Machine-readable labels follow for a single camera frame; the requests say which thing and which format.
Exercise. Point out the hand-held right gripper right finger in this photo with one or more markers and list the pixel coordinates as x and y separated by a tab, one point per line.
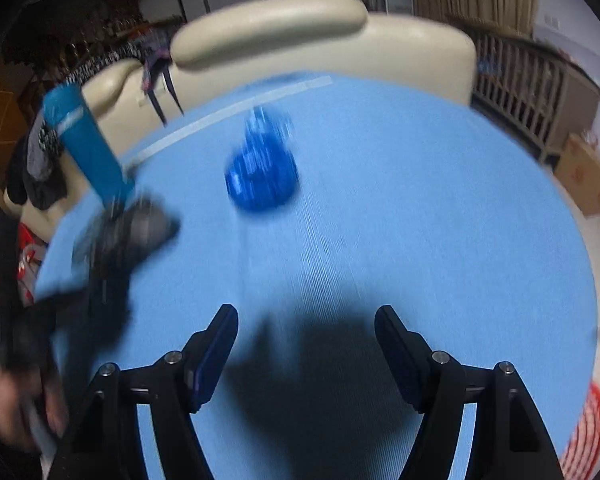
402	360

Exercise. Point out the red plastic mesh basket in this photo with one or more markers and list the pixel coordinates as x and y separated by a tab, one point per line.
592	425

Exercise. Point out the blue water bottle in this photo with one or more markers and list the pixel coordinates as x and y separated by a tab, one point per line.
85	145

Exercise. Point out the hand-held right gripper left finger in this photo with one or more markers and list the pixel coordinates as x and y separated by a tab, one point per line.
211	360

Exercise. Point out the blue foil wrapper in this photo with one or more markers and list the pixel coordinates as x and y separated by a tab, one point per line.
262	170

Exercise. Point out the red and white plastic item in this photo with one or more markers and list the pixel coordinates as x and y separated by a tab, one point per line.
27	265

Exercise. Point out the person's left hand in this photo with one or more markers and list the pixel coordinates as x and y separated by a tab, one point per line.
10	405

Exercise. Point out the brown cardboard box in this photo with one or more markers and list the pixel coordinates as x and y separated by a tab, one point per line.
582	175

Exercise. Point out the dark wrapper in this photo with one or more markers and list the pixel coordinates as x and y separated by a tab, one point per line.
140	225

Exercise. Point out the beige leather sofa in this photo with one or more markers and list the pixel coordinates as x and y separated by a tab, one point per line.
380	45

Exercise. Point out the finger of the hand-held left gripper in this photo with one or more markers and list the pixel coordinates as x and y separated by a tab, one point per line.
102	290

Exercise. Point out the dark clothes pile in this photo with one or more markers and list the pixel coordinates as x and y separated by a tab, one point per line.
35	175

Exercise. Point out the white thin stick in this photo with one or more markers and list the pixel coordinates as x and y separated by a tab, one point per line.
215	115

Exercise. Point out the wooden stair railing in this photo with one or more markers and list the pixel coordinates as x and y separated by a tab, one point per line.
95	25

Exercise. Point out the wooden baby crib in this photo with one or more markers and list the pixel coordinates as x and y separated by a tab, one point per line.
530	90

